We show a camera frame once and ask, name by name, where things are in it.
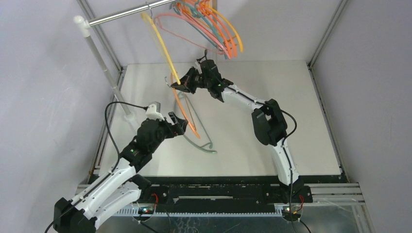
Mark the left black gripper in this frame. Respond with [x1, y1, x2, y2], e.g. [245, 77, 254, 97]
[149, 112, 187, 153]

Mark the light orange wire-hook hanger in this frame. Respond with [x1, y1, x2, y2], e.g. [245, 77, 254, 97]
[171, 87, 201, 139]

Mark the pink wire-hook hanger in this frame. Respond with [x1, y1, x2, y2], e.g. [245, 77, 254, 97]
[154, 13, 227, 56]

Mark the orange plastic hanger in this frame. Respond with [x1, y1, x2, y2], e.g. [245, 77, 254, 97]
[180, 0, 233, 60]
[191, 0, 243, 59]

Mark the pale yellow wire-hook hanger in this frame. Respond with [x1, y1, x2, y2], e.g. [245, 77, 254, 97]
[140, 2, 180, 83]

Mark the teal plastic hanger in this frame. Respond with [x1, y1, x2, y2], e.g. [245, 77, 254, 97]
[172, 0, 230, 60]

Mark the yellow-orange plastic hanger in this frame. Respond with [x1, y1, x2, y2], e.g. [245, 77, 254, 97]
[200, 0, 243, 58]

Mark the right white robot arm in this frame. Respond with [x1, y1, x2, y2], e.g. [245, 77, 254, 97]
[171, 59, 300, 202]

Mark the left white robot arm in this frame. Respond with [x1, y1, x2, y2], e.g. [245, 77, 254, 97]
[49, 112, 188, 233]

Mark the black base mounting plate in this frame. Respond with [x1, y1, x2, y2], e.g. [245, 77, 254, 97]
[148, 175, 348, 215]

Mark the left small circuit board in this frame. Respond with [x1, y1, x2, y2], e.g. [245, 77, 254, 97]
[137, 206, 155, 216]

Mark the small circuit board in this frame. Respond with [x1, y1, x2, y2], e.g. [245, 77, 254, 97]
[137, 206, 155, 216]
[282, 207, 301, 215]

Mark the right small circuit board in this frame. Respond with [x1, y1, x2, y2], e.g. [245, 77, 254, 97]
[282, 207, 301, 215]

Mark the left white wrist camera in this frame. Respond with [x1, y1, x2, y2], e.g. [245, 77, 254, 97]
[145, 101, 165, 121]

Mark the grey-green wire-hook hanger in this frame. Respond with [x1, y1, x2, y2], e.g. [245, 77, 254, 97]
[178, 91, 218, 154]

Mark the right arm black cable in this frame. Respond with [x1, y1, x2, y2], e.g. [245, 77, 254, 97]
[195, 50, 305, 233]

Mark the white clothes rack frame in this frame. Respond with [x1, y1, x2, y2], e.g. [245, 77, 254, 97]
[73, 0, 240, 123]

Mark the aluminium rail frame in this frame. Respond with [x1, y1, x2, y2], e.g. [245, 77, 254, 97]
[76, 183, 364, 217]

